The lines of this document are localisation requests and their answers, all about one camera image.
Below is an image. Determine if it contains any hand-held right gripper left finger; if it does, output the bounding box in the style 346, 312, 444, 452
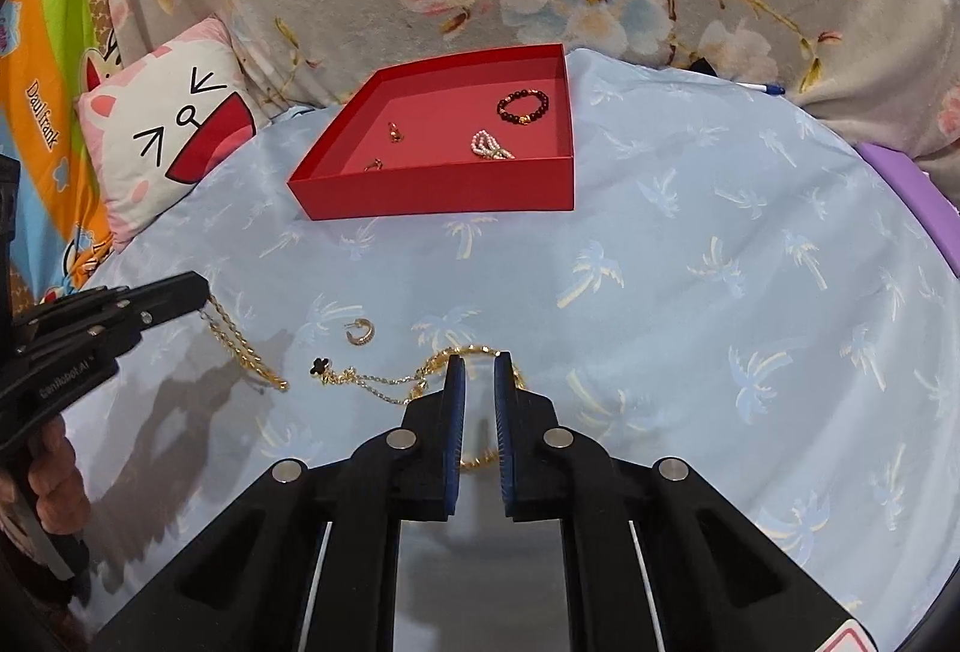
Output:
90, 354, 467, 652

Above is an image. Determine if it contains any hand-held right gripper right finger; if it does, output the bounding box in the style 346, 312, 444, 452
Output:
493, 352, 857, 652

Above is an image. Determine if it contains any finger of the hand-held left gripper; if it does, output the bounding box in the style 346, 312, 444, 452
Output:
15, 272, 210, 357

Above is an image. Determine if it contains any gold braided bangle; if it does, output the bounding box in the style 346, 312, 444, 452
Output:
420, 343, 530, 473

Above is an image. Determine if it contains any chunky gold chain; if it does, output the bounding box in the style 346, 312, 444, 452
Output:
199, 296, 291, 394

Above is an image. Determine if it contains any red cardboard box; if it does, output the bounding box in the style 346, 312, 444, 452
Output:
287, 43, 577, 222

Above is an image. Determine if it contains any white pearl bracelet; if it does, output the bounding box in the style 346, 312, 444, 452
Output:
470, 129, 516, 162

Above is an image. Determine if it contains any dark bead bracelet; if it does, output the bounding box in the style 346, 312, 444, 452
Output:
497, 88, 550, 127

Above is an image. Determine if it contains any person's left hand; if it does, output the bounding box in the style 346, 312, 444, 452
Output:
21, 413, 95, 606

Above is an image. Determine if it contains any white cat face pillow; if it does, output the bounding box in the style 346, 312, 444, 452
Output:
75, 18, 260, 252

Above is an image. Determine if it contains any colourful printed cloth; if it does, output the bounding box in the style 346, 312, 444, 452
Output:
0, 0, 128, 308

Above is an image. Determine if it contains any thin gold clover chain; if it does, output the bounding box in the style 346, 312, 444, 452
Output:
306, 358, 432, 405

